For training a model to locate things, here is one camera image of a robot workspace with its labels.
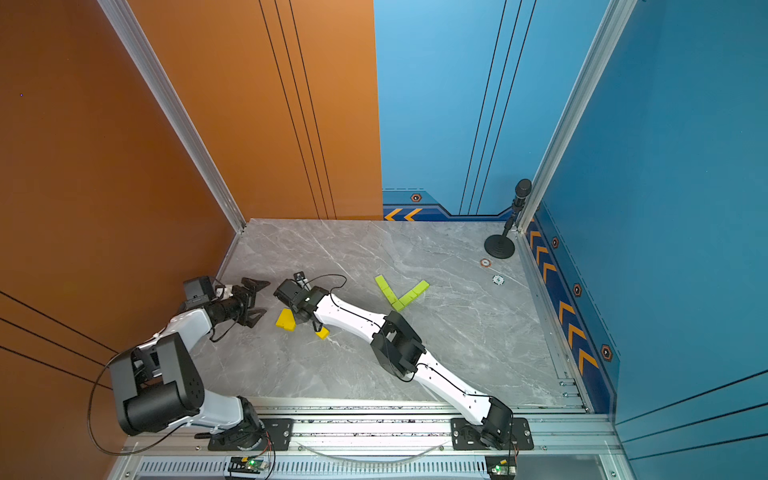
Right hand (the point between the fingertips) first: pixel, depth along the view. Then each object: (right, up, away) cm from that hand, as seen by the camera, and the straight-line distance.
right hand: (308, 308), depth 97 cm
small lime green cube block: (+29, +1, 0) cm, 29 cm away
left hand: (-10, +7, -7) cm, 14 cm away
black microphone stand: (+69, +21, +15) cm, 73 cm away
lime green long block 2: (+33, +3, +1) cm, 33 cm away
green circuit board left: (-7, -32, -26) cm, 42 cm away
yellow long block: (-6, -3, -3) cm, 7 cm away
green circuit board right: (+54, -33, -26) cm, 68 cm away
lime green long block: (+25, +7, +3) cm, 26 cm away
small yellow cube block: (+7, -6, -7) cm, 12 cm away
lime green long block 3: (+37, +6, +4) cm, 38 cm away
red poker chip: (+62, +14, +12) cm, 64 cm away
